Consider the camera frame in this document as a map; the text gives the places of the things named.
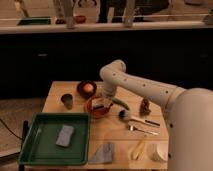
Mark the green pepper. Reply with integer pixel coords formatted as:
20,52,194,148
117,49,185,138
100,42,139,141
112,98,130,110

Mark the green plastic tray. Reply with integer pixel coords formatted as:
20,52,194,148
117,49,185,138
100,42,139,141
18,113,90,166

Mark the dark grey cup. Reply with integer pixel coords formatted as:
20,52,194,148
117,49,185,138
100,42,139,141
61,94,73,110

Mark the wooden table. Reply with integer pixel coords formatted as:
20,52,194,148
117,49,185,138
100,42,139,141
28,81,169,171

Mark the yellow banana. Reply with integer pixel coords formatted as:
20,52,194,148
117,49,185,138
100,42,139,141
131,140,145,160

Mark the silver fork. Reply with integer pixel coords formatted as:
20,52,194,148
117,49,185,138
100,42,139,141
127,125,159,135

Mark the blue-grey cloth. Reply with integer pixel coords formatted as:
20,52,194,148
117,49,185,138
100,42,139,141
88,142,114,164

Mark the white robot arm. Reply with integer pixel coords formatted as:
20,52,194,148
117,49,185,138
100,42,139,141
99,60,213,171

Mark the dark brown bowl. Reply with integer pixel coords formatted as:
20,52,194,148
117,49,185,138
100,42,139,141
77,80,97,99

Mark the black cable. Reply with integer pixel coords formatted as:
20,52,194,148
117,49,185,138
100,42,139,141
0,118,24,141

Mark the black and white eraser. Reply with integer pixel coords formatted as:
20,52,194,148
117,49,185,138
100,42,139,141
91,105,110,111

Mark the blue sponge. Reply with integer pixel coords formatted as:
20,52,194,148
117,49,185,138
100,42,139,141
56,125,74,147

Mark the egg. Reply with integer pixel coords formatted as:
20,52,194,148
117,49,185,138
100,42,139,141
83,83,93,92

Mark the orange bowl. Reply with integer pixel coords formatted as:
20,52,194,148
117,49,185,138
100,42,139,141
84,96,113,119

